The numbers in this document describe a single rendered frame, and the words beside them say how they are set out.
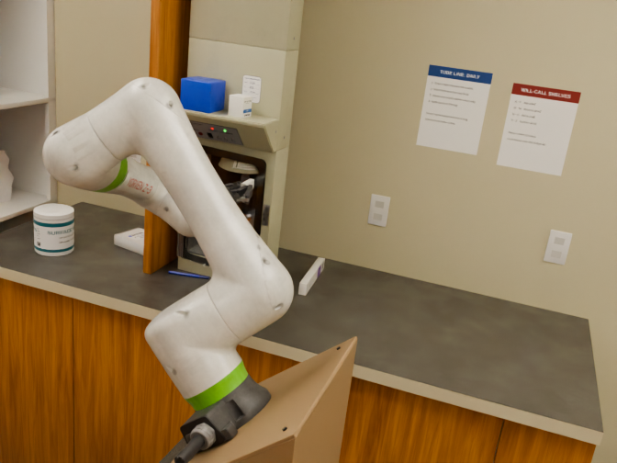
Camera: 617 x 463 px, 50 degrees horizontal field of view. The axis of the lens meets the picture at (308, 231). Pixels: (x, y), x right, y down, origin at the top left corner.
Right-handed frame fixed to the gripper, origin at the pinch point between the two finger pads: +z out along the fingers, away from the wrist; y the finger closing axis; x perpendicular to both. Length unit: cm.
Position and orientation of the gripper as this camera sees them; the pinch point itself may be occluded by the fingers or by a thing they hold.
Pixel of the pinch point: (247, 186)
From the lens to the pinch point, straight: 201.9
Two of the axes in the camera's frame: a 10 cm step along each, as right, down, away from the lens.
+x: -1.1, 9.4, 3.3
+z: 3.3, -2.8, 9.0
